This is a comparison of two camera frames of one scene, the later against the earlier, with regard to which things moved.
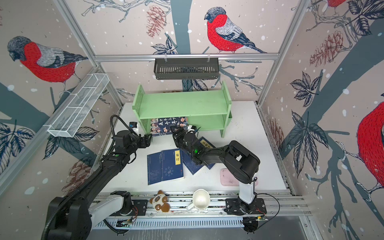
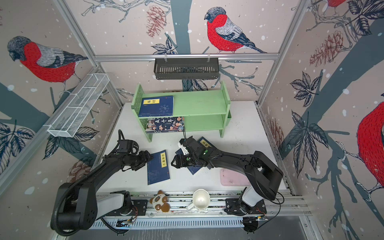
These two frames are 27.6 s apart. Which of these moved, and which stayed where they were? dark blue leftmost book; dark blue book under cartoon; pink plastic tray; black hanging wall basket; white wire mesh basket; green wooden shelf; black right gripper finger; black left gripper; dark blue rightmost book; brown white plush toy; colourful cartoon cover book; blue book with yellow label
Moved: colourful cartoon cover book; blue book with yellow label; black right gripper finger; black left gripper
Stayed: black hanging wall basket; dark blue book under cartoon; dark blue rightmost book; dark blue leftmost book; green wooden shelf; brown white plush toy; white wire mesh basket; pink plastic tray
